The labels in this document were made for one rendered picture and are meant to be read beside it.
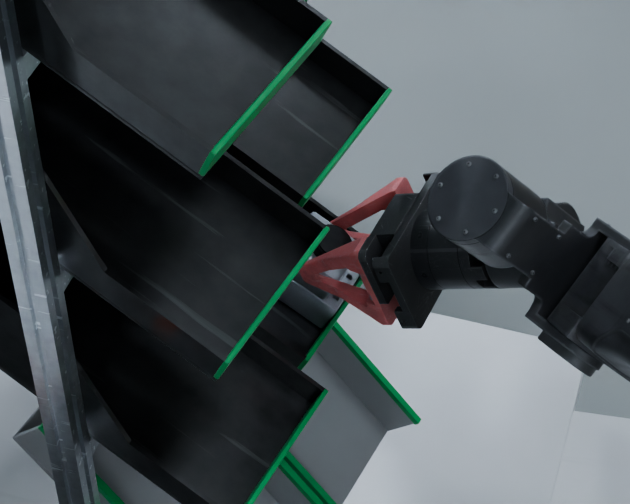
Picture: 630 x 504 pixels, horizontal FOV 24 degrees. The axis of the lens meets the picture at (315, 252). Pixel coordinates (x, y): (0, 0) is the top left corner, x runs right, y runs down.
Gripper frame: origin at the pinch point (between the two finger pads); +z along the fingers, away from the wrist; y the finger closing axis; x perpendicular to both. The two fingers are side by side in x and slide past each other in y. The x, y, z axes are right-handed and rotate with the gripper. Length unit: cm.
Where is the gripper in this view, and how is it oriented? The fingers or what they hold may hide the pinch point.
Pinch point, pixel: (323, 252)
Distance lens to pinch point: 107.9
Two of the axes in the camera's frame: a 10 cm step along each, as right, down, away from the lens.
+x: 3.8, 7.6, 5.2
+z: -8.2, 0.3, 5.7
